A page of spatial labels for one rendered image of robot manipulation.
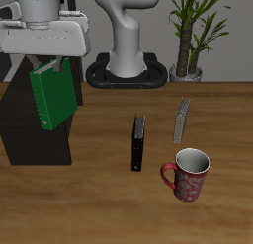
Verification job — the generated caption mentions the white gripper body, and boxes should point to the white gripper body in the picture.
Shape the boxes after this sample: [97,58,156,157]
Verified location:
[0,10,92,58]

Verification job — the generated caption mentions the green book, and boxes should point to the green book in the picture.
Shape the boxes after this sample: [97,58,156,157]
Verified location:
[28,57,79,131]

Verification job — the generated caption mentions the pot plant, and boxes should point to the pot plant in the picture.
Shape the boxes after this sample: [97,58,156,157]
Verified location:
[167,0,233,84]

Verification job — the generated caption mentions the grey book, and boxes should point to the grey book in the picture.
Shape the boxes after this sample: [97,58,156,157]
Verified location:
[171,96,192,145]

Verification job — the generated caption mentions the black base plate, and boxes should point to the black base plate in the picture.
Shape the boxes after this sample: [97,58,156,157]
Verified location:
[85,51,169,90]

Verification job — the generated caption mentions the black book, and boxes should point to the black book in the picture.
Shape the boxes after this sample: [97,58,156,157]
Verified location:
[130,114,147,173]

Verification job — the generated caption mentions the red patterned mug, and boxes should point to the red patterned mug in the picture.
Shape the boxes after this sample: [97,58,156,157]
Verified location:
[159,147,211,203]

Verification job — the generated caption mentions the dark brown desk caddy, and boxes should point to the dark brown desk caddy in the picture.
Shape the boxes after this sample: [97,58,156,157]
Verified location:
[0,0,84,167]

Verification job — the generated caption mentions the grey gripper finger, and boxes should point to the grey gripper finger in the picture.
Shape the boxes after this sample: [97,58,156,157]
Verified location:
[52,55,64,73]
[26,54,43,70]

